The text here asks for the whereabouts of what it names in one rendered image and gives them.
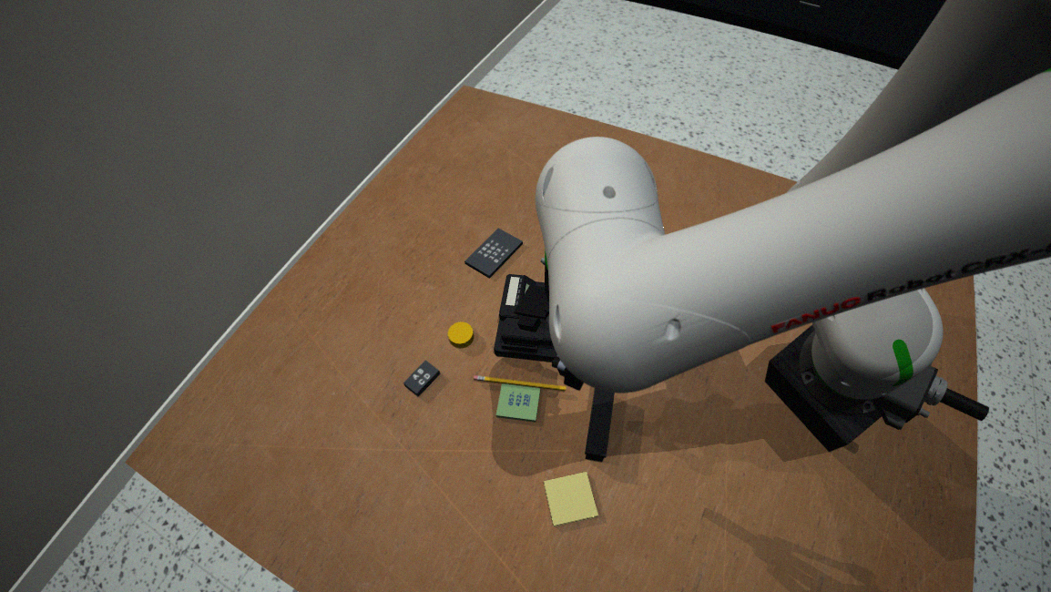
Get black telephone handset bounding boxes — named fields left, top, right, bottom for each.
left=502, top=318, right=554, bottom=347

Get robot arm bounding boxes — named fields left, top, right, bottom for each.
left=514, top=0, right=1051, bottom=430

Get yellow pencil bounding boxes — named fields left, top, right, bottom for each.
left=474, top=375, right=566, bottom=391

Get pale yellow sticky note pad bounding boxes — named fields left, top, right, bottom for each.
left=544, top=472, right=598, bottom=526

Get light green sticky note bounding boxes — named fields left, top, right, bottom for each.
left=496, top=383, right=541, bottom=422

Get grey pocket calculator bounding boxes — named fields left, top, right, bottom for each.
left=463, top=229, right=523, bottom=279

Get black desk phone body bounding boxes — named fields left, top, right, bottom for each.
left=494, top=274, right=557, bottom=362

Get yellow flat cylinder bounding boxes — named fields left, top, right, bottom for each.
left=448, top=322, right=474, bottom=348

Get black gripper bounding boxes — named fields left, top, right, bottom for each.
left=552, top=356, right=583, bottom=391

